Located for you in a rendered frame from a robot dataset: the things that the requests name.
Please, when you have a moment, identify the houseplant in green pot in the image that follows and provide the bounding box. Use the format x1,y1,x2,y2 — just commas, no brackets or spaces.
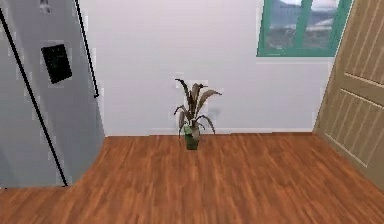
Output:
173,78,223,151

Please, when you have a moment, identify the grey fridge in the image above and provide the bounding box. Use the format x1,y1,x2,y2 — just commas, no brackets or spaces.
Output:
0,0,106,189

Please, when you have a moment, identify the green framed window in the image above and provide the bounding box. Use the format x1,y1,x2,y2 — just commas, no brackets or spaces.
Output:
256,0,354,58

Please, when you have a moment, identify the black panel on fridge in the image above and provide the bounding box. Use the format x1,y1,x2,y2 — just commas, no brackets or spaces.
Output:
40,43,73,85

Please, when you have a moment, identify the tan wooden room door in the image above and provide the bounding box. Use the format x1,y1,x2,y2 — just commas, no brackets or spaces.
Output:
312,0,384,192

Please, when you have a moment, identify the black fridge handle bar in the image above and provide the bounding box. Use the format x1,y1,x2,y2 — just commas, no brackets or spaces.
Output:
74,0,101,99

